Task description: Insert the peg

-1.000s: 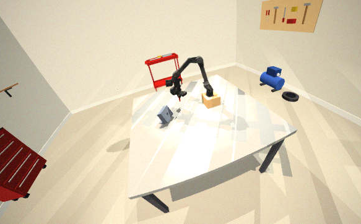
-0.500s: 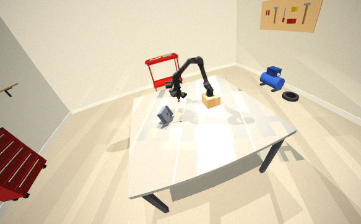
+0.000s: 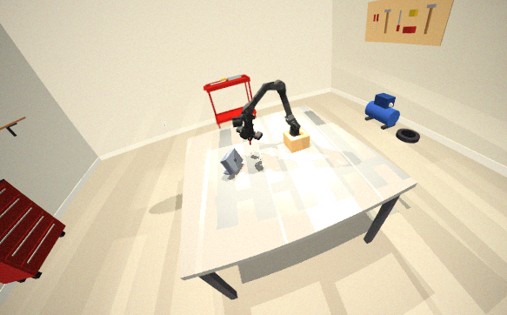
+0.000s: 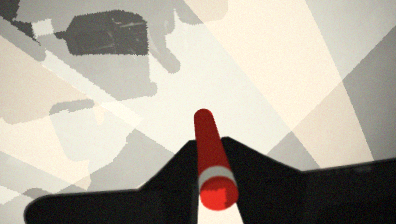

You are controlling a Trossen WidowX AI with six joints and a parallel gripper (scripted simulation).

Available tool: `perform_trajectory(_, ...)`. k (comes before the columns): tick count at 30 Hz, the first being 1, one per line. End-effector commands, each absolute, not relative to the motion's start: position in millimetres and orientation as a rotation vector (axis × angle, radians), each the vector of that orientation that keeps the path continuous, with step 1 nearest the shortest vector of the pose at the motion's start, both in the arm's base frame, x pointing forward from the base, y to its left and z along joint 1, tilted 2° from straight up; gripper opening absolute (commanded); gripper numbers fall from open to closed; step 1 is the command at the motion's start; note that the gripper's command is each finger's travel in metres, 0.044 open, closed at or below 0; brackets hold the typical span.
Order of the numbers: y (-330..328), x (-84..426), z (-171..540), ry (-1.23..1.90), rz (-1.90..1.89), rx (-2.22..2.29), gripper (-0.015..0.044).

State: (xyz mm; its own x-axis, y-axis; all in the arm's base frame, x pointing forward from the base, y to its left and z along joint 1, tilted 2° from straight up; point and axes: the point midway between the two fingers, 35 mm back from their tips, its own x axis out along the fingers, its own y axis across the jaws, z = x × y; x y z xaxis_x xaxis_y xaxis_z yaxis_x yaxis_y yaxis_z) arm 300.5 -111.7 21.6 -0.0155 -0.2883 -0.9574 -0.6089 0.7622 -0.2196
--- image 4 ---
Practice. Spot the red cylindrical peg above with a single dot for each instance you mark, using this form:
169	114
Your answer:
217	188

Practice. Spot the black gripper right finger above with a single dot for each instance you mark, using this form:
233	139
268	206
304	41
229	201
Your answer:
270	192

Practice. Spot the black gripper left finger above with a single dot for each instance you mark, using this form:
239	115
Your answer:
171	196

